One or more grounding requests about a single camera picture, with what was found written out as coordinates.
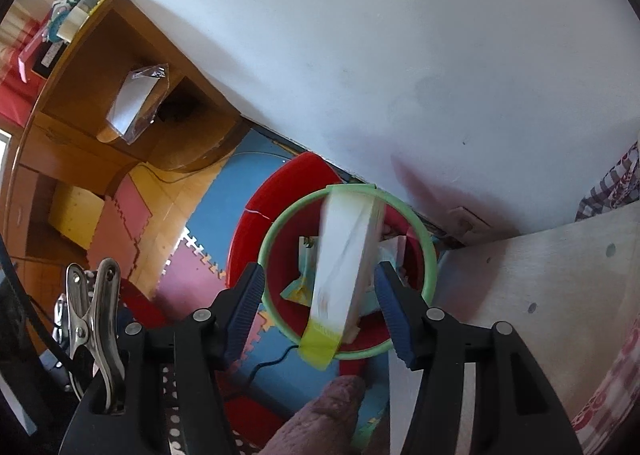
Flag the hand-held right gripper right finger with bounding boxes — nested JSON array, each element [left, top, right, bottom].
[[375, 260, 583, 455]]

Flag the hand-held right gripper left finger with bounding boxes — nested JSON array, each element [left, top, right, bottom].
[[59, 262, 267, 455]]

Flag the red bucket green rim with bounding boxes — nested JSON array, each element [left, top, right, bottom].
[[259, 184, 439, 362]]

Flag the teal wet wipes pack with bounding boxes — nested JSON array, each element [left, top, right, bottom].
[[279, 234, 407, 316]]

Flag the white carton box green end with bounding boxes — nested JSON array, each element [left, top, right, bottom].
[[298, 184, 387, 371]]

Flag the red plastic stool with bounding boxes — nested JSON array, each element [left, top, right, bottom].
[[226, 151, 361, 336]]

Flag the metal spring clip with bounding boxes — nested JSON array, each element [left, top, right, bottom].
[[66, 257, 127, 417]]

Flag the brown polka dot cloth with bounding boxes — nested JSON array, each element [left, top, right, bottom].
[[159, 362, 187, 455]]

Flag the colourful foam floor mat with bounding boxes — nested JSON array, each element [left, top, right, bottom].
[[82, 127, 401, 455]]

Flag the white wooden bed board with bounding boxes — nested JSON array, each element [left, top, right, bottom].
[[387, 207, 640, 455]]

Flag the wooden shelf unit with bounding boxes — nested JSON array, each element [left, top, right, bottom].
[[0, 0, 247, 263]]

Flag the white paper in clear sleeve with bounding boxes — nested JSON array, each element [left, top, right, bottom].
[[104, 63, 171, 146]]

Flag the red cloth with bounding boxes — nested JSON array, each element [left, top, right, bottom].
[[0, 17, 42, 128]]

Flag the black flat item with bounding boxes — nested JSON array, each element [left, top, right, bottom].
[[31, 41, 67, 82]]

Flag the pink book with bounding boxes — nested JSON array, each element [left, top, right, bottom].
[[16, 17, 57, 84]]

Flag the white small box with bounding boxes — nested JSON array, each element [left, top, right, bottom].
[[56, 0, 102, 42]]

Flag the thin black wire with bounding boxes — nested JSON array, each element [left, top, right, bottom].
[[239, 344, 302, 398]]

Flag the black cable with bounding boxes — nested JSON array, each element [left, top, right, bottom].
[[0, 235, 76, 371]]

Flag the white wall socket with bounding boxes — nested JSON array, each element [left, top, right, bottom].
[[449, 205, 493, 237]]

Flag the thin grey floor cable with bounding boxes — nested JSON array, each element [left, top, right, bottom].
[[140, 149, 306, 186]]

